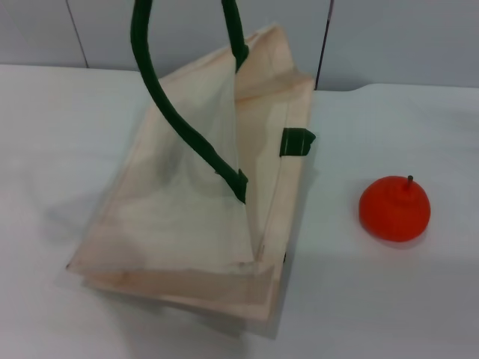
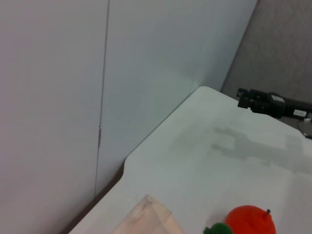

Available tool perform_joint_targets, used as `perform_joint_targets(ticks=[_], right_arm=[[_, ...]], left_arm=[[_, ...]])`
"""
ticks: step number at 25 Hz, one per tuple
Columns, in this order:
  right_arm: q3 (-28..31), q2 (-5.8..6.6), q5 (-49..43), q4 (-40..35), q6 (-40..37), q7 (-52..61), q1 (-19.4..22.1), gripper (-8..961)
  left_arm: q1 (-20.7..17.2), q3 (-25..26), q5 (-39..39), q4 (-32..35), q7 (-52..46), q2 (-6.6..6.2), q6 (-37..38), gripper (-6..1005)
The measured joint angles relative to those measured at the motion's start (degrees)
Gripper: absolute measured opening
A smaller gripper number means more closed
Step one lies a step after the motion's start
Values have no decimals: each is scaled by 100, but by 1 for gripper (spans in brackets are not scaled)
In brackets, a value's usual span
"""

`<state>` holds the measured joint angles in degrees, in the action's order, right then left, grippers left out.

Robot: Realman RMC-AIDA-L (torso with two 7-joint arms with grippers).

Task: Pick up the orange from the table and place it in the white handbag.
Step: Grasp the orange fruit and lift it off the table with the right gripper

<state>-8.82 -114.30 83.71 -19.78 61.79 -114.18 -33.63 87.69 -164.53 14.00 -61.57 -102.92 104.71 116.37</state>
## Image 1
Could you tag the orange with dark stem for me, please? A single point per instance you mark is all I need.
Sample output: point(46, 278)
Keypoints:
point(393, 213)

